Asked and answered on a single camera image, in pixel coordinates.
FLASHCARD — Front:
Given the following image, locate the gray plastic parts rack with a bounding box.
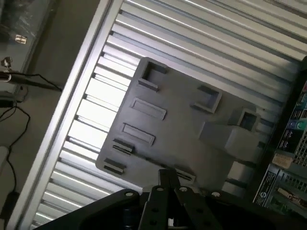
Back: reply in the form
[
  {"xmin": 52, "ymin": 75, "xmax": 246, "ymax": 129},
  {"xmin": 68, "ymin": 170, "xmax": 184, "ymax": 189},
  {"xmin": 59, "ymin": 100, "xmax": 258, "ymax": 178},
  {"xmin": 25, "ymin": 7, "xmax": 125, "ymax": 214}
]
[{"xmin": 95, "ymin": 57, "xmax": 264, "ymax": 192}]

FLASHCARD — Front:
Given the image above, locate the black open PC case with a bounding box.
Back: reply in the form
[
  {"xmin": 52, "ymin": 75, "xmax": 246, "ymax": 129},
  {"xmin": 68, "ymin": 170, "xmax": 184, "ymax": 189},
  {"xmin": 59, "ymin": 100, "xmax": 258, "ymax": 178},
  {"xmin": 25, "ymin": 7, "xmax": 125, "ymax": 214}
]
[{"xmin": 251, "ymin": 55, "xmax": 307, "ymax": 230}]

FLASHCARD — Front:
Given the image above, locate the white sticker on case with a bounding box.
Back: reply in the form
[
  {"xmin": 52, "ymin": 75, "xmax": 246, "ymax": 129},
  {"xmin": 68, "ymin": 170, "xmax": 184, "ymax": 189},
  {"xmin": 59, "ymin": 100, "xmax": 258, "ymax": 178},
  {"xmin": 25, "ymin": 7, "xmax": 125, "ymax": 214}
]
[{"xmin": 272, "ymin": 153, "xmax": 293, "ymax": 169}]

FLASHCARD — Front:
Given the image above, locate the PC rear port panel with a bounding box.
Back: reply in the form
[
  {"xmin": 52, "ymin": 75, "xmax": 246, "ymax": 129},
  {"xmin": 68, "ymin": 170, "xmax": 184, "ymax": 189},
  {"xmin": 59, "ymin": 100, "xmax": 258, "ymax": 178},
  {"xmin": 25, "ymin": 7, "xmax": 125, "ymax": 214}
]
[{"xmin": 277, "ymin": 81, "xmax": 307, "ymax": 168}]

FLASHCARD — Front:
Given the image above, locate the small silver metal clamp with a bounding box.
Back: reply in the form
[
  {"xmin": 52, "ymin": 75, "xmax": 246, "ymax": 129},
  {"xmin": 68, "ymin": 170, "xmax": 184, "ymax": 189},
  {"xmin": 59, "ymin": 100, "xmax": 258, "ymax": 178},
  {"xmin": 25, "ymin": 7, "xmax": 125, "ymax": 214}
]
[{"xmin": 0, "ymin": 56, "xmax": 13, "ymax": 70}]

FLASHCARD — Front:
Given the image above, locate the thin black cable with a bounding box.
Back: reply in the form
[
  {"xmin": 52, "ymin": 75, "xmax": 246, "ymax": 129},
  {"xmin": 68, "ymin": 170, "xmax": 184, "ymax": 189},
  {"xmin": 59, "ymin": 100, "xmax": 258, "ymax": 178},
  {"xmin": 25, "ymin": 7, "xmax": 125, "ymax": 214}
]
[
  {"xmin": 0, "ymin": 105, "xmax": 31, "ymax": 192},
  {"xmin": 0, "ymin": 70, "xmax": 63, "ymax": 92}
]

